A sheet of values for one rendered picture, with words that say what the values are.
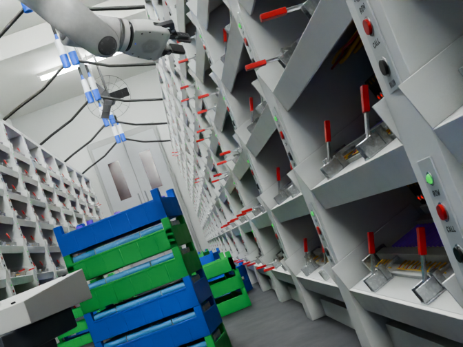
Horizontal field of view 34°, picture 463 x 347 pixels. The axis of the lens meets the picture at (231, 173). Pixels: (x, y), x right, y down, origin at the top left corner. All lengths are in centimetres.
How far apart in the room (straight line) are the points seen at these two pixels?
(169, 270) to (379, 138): 108
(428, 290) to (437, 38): 37
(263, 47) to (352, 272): 45
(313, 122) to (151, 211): 68
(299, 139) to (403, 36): 70
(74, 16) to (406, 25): 114
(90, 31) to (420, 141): 114
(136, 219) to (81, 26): 52
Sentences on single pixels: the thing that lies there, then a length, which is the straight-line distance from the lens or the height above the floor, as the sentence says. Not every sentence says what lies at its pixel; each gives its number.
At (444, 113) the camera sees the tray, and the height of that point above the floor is 33.
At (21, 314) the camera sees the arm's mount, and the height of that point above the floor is 30.
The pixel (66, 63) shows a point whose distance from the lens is 605.
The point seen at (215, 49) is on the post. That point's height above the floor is 80.
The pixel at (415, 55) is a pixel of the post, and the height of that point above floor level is 39.
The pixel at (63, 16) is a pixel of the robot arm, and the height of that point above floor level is 89.
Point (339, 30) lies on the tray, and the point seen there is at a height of 48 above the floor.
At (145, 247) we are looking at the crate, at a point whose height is 35.
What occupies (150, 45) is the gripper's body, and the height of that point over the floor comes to 81.
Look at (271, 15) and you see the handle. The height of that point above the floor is 54.
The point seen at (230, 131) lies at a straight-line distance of 280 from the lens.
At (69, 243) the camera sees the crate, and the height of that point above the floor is 43.
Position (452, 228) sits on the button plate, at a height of 23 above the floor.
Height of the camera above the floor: 30
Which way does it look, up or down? 4 degrees up
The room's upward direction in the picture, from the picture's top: 21 degrees counter-clockwise
